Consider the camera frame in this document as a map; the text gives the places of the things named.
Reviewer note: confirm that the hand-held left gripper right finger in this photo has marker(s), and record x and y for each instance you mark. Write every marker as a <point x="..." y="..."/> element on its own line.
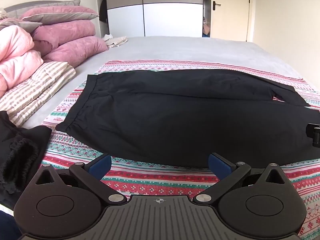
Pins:
<point x="220" y="166"/>

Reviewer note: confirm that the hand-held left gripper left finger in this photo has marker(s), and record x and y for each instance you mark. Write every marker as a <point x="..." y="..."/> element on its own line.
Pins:
<point x="101" y="167"/>

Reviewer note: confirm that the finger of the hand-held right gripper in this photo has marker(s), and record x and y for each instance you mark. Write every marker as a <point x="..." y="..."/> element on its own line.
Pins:
<point x="314" y="132"/>

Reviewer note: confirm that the black pants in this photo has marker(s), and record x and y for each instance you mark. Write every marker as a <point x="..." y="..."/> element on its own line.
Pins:
<point x="175" y="120"/>

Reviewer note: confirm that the patterned knit blanket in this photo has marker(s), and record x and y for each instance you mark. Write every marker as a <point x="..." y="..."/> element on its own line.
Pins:
<point x="155" y="177"/>

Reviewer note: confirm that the pile of dark clothes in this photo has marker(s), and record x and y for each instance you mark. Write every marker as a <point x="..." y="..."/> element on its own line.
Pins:
<point x="17" y="155"/>

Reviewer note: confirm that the striped beige quilt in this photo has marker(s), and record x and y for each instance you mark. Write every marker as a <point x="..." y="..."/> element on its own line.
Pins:
<point x="37" y="87"/>

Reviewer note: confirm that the dark blue cloth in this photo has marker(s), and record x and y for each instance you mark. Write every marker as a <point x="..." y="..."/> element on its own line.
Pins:
<point x="7" y="226"/>

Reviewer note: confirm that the grey bed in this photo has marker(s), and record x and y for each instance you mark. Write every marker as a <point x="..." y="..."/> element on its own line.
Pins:
<point x="187" y="48"/>

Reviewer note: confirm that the beige crumpled cloth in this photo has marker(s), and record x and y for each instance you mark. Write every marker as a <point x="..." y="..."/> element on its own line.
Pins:
<point x="116" y="40"/>

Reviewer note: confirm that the pink folded duvet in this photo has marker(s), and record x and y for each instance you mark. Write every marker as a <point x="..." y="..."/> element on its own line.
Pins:
<point x="70" y="42"/>

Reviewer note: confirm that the pink fleece blanket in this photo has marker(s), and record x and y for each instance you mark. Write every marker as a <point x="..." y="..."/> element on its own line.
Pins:
<point x="17" y="55"/>

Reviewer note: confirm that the cream door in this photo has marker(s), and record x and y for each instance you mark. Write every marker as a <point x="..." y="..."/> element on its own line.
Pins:
<point x="230" y="12"/>

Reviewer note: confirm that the open shelf with clothes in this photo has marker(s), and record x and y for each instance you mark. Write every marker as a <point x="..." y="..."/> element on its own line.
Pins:
<point x="206" y="17"/>

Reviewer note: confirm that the dark hanging garment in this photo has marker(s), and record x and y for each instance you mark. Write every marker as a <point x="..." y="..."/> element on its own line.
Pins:
<point x="103" y="11"/>

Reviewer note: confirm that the pink and grey pillow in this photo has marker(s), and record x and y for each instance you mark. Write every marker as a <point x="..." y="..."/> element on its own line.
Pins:
<point x="62" y="13"/>

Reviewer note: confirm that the white and grey wardrobe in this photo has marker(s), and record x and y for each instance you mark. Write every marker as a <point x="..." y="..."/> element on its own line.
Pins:
<point x="155" y="10"/>

